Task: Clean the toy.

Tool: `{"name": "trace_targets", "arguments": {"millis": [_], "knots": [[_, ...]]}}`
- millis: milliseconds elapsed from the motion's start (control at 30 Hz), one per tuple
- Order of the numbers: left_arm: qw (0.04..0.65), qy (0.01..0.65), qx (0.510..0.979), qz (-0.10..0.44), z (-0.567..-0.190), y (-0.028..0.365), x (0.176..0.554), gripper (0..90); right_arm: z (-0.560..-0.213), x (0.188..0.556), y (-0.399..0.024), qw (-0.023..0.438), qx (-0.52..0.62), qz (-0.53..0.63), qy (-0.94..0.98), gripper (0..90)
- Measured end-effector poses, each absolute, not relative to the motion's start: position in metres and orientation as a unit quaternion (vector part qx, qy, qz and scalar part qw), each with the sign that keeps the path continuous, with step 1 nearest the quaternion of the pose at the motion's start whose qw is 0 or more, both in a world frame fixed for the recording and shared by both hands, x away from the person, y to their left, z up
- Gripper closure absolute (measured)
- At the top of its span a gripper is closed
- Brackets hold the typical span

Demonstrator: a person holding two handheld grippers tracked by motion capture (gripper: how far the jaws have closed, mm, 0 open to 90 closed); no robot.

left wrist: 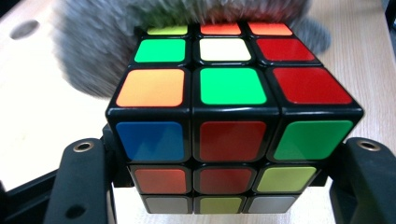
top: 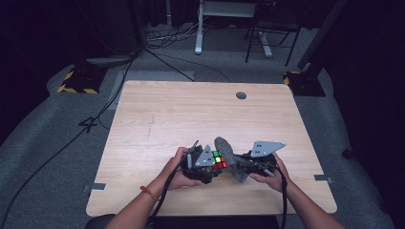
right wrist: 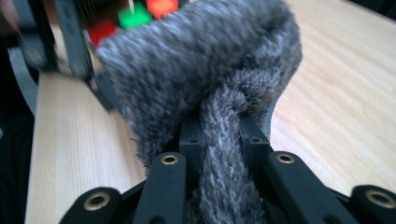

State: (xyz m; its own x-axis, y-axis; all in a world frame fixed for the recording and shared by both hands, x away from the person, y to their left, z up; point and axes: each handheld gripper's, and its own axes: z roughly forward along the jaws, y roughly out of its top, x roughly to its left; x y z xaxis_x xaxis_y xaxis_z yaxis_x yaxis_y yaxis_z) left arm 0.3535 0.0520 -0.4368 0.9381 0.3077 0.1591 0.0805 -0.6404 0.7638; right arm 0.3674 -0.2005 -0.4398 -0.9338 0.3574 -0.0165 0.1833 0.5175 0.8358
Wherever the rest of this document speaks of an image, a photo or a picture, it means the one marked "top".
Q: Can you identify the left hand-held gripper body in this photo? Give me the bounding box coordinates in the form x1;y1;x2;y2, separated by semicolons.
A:
182;139;215;185

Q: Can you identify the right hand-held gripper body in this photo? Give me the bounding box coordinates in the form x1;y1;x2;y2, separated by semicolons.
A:
251;140;287;177

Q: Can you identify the colourful puzzle cube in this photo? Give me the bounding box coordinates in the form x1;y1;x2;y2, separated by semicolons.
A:
206;150;229;175

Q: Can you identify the grey fluffy cloth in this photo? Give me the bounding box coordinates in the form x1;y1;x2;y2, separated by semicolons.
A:
213;136;256;184

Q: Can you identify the person's left hand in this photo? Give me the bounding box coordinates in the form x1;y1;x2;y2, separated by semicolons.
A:
158;146;203;191

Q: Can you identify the person's right hand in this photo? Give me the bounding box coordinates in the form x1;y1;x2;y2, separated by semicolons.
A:
248;153;291;194

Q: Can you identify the person's dark clothing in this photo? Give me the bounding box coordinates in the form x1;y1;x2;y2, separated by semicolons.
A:
152;215;281;229

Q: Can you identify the black yellow striped stand base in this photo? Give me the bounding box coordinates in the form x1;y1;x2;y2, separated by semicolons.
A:
283;70;327;97
57;65;108;94

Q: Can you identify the black chair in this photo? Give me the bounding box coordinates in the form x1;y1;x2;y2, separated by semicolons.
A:
244;0;302;68

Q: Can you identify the dark slanted pole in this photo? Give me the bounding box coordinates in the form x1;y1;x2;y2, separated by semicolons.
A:
297;0;348;71

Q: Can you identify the right hand-held gripper black cable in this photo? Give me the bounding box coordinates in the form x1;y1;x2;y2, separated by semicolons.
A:
275;165;289;229

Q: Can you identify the hand-held gripper black cable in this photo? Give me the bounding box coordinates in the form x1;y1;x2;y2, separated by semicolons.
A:
275;165;289;229
146;156;189;229

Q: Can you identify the left hand-held gripper black cable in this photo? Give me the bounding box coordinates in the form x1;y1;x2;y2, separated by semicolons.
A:
146;156;189;229

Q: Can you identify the orange bracelet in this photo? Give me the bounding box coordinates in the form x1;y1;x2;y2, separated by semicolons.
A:
139;185;160;202

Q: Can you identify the thin black floor cable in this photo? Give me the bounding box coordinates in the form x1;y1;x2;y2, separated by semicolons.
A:
144;47;232;83

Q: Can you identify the white desk frame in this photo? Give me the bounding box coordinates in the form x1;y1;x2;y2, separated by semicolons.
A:
194;0;275;58

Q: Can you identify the bundle of floor cables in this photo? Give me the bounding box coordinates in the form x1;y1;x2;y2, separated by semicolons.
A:
145;22;200;50

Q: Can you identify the long black floor cable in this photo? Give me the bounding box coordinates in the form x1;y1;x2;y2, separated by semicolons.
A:
0;58;137;228

